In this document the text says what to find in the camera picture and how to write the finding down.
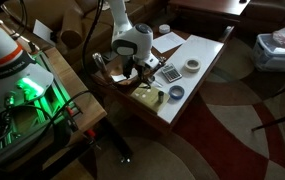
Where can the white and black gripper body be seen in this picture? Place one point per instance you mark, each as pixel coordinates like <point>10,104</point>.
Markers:
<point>151,61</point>

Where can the black sunglasses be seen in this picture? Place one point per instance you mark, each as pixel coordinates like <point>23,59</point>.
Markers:
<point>145,87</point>

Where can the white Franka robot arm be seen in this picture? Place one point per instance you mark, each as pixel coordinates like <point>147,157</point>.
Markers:
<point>138,38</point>

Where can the brown leaf-shaped wooden tray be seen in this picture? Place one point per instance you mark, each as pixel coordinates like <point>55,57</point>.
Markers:
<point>115,71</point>

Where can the metal keys bundle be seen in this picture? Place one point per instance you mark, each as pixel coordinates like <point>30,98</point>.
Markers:
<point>162,61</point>

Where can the white paper slip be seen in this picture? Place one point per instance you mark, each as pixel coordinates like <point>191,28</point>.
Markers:
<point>118,78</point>

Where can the grey calculator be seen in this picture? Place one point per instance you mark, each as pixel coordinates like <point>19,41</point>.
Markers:
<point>171,72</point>

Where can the small metal cylinder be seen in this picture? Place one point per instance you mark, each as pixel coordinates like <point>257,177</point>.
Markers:
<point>160,97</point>

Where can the printed white paper sheet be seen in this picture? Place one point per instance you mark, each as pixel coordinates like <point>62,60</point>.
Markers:
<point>168,41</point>

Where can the blue tape roll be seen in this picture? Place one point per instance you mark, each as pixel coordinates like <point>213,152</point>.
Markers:
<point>170,93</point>

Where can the round white container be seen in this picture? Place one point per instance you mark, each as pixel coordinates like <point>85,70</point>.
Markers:
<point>164,28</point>

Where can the brown wooden coffee table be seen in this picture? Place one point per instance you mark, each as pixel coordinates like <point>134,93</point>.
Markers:
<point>142,116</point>

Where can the beige masking tape roll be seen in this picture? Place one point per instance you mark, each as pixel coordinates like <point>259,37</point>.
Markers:
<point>192,68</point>

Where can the silver soda can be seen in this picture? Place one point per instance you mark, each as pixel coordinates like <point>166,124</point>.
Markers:
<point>99,61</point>

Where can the large white paper sheet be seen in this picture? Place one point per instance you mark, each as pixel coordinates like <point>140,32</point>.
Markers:
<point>198,50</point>

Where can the light wooden robot table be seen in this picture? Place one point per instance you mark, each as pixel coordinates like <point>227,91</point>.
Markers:
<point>82,100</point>

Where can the black table stand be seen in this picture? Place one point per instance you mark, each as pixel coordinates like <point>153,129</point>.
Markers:
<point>118,143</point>

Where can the red and black clamp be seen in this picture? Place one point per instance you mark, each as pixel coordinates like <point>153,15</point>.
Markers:
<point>88,133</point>

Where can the raised coffee table top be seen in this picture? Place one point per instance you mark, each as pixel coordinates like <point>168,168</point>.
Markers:
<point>212,6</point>

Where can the brown cylindrical sofa pillow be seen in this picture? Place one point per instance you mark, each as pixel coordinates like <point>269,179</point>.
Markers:
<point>72,26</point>

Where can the white card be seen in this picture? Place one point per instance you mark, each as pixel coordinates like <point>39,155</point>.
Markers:
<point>43,31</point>

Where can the patterned area rug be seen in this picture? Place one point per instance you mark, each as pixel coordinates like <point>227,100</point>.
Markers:
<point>232,140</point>

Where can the small black object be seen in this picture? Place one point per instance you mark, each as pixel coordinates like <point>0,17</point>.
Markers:
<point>242,1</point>

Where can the brown leather sofa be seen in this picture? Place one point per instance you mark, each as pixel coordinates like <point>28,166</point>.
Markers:
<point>48,13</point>

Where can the clear plastic storage bin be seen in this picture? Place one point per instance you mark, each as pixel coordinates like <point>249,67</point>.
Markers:
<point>268,58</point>

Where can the aluminium frame with green light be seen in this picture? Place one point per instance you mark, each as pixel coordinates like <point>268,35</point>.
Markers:
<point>45,103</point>

